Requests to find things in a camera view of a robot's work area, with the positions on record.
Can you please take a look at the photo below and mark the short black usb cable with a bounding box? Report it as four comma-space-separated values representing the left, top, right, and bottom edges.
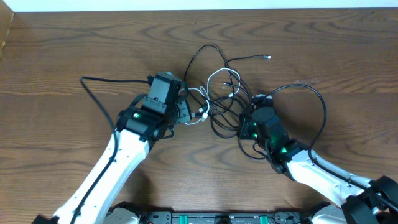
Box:
191, 81, 252, 119

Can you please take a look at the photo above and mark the white usb cable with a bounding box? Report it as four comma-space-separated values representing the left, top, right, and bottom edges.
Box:
178, 67, 242, 126

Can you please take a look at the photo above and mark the long black usb cable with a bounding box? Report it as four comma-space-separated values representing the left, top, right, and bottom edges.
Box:
183, 44, 272, 161

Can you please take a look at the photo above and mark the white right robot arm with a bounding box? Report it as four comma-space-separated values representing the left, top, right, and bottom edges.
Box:
238, 107, 397, 224

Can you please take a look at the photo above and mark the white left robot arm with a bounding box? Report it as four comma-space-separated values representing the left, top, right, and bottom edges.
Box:
34, 95, 186, 223

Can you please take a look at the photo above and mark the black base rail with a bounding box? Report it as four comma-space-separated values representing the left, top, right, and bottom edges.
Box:
103, 202, 329, 224

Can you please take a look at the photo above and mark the black left camera cable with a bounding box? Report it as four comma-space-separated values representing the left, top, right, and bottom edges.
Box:
70, 76, 156, 224

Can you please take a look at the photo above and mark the black camera cable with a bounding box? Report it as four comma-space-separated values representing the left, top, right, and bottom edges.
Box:
70, 76, 156, 224
261, 83, 398, 212

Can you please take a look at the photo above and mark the black right camera cable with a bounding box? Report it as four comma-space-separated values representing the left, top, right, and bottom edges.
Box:
261, 83, 398, 212

